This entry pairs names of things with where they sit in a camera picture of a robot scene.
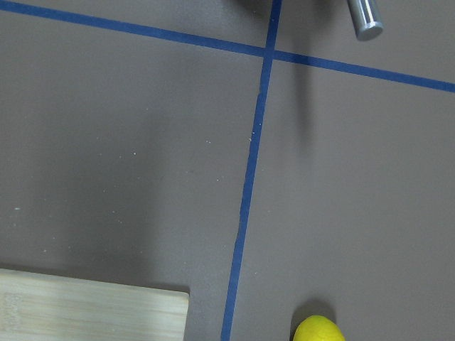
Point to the yellow lemon left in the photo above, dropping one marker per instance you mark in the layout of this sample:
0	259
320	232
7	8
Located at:
318	328

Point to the metal scoop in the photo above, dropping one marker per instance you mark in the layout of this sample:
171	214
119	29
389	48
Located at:
366	19

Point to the wooden cutting board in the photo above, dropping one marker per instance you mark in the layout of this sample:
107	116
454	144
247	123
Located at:
45	307

